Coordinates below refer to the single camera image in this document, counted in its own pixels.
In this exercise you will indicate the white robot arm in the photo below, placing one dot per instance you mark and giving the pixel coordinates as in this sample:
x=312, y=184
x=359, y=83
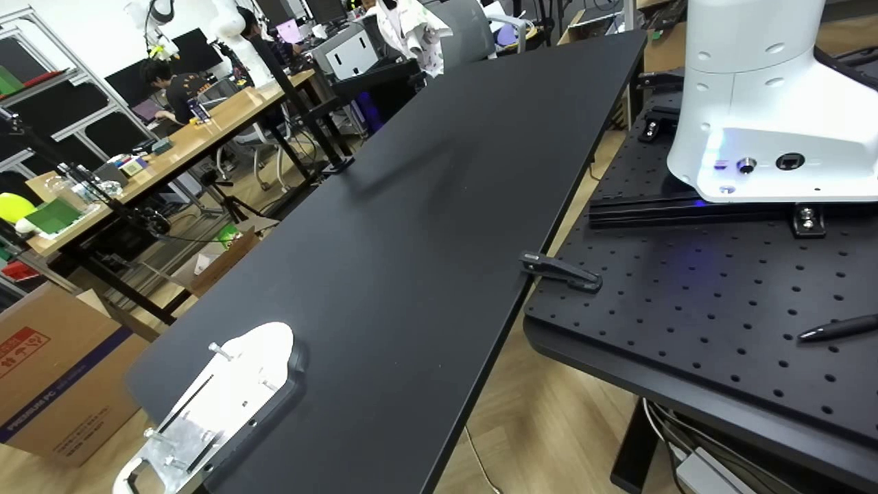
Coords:
x=230, y=27

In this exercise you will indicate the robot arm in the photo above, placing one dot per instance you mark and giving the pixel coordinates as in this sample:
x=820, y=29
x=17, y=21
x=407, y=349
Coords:
x=761, y=103

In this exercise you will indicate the white patterned cloth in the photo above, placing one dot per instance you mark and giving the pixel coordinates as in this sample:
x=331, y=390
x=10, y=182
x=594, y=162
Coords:
x=411, y=31

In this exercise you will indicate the black clamp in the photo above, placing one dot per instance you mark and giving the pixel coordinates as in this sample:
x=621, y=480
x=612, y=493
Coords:
x=562, y=272

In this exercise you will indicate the grey office chair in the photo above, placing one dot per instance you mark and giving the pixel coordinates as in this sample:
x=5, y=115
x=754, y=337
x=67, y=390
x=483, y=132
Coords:
x=470, y=31

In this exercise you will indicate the open cardboard box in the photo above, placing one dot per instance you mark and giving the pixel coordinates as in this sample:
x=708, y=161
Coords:
x=219, y=264

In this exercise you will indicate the silver metal mounting plate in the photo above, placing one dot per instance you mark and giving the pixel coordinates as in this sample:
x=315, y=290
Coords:
x=226, y=398

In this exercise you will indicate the long wooden table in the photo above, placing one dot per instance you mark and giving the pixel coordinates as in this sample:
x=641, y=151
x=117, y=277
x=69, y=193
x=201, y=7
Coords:
x=185, y=144

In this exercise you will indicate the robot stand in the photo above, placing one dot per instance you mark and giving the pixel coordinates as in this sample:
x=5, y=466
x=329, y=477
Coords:
x=713, y=288

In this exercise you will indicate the person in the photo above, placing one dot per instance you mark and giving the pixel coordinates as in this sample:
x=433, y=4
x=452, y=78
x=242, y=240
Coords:
x=180, y=89

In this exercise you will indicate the grey power brick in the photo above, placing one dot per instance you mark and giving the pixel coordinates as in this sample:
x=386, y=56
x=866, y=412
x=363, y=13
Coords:
x=710, y=475

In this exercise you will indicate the green flat pad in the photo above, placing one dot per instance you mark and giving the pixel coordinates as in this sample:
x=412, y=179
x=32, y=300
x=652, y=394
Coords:
x=53, y=215

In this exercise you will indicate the large cardboard box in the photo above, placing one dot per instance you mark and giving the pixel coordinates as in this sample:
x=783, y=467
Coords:
x=55, y=384

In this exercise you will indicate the black pen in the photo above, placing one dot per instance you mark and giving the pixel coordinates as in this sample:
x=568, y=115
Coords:
x=840, y=328

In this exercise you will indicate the yellow green ball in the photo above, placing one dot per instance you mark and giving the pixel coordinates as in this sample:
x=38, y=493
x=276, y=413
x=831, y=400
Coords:
x=14, y=207

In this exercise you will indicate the aluminium frame shelf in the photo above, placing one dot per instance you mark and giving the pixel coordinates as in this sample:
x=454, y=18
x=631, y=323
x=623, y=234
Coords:
x=75, y=103

